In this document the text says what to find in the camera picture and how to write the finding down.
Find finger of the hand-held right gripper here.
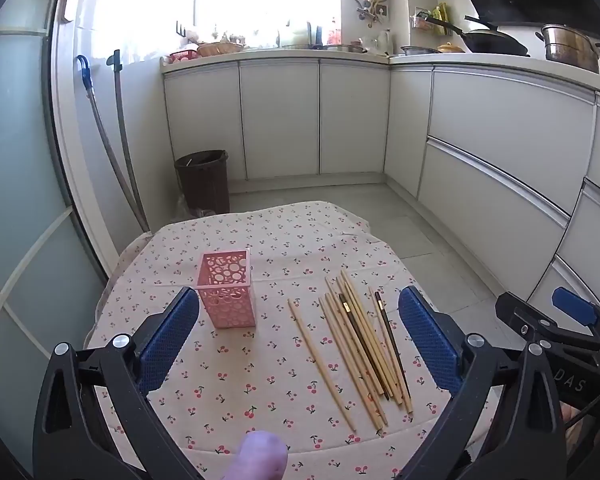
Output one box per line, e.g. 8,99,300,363
495,291,600,357
551,287,600,344

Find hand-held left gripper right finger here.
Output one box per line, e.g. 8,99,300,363
399,286,567,480

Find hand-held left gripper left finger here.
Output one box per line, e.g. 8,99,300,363
32,286,201,480

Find dark chopstick with gold band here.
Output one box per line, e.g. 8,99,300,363
374,290,412,400
337,293,391,401

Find pink perforated utensil holder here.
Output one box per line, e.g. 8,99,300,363
196,248,257,330

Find cherry print tablecloth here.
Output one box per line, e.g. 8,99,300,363
87,201,501,480

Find brown trash bin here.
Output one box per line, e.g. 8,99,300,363
174,149,231,216

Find white cabinet with drawers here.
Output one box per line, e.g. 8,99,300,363
384,55,600,323

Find frosted glass sliding door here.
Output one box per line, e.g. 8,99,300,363
0,0,121,480

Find white cabinet with doors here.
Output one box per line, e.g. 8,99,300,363
161,56,392,182

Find steel stock pot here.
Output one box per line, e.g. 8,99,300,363
535,23,600,74

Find black wok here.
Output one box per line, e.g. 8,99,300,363
424,15,532,57

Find wicker basket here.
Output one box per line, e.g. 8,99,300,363
197,41,244,57

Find hanging kitchen tools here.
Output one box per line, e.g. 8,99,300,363
356,0,387,29

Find wall rack with cloths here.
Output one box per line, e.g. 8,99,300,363
410,4,454,37

